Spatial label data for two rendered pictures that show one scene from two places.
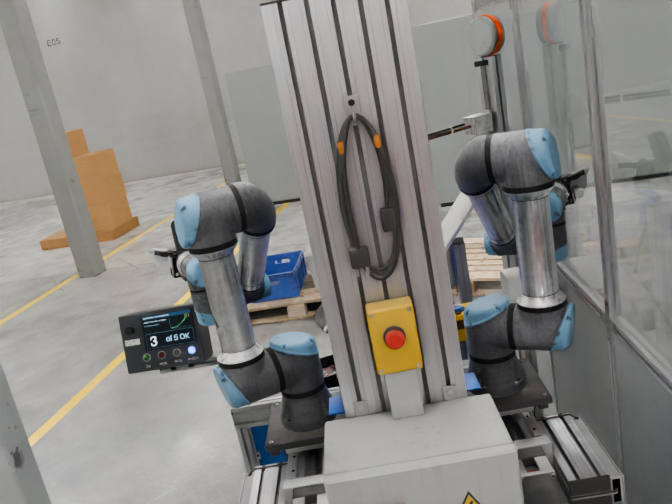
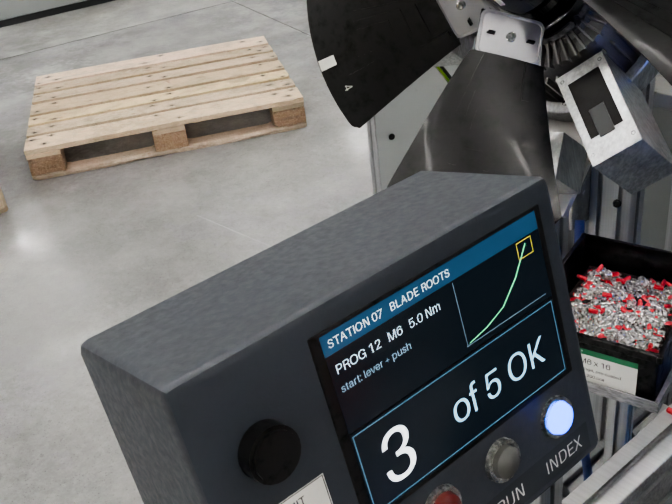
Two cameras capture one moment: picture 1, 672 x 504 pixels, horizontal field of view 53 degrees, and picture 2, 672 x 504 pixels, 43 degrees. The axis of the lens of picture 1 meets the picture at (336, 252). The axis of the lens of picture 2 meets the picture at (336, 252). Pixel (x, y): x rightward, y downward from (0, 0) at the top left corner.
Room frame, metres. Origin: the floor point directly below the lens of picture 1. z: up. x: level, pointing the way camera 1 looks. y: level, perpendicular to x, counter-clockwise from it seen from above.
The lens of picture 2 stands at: (1.83, 0.86, 1.49)
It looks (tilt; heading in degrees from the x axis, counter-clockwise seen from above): 31 degrees down; 319
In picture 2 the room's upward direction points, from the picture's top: 7 degrees counter-clockwise
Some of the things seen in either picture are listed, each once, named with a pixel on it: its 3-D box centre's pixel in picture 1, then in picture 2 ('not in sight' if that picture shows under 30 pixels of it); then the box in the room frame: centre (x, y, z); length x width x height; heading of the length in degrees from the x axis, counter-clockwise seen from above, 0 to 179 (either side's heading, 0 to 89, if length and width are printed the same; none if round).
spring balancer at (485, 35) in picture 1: (485, 35); not in sight; (2.78, -0.75, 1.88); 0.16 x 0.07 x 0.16; 30
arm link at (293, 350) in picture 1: (294, 360); not in sight; (1.61, 0.16, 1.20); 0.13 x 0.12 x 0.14; 113
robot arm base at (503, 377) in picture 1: (494, 366); not in sight; (1.59, -0.34, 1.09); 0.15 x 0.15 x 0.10
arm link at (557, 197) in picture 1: (549, 205); not in sight; (1.76, -0.58, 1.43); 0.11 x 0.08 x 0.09; 152
